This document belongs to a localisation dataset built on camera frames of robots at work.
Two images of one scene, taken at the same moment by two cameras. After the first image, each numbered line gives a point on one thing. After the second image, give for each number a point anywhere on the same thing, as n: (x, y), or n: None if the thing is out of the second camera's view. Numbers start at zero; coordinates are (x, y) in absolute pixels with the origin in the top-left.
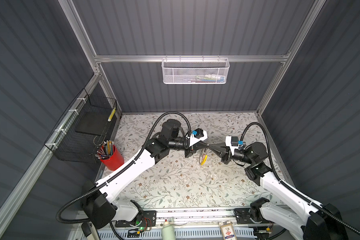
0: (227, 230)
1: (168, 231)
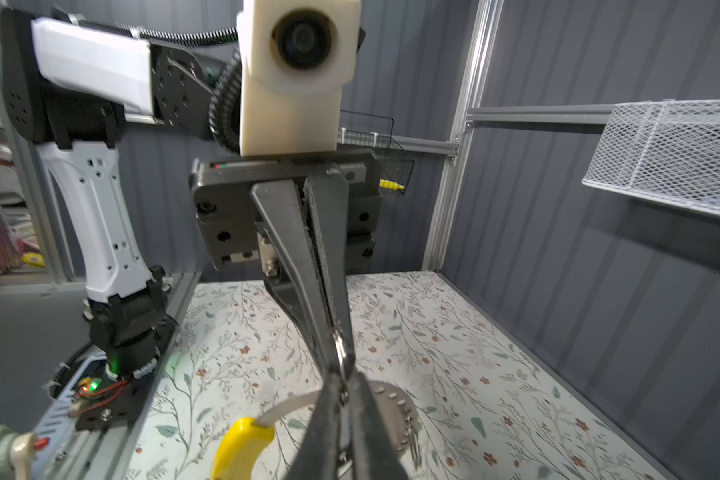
0: None
1: (2, 454)
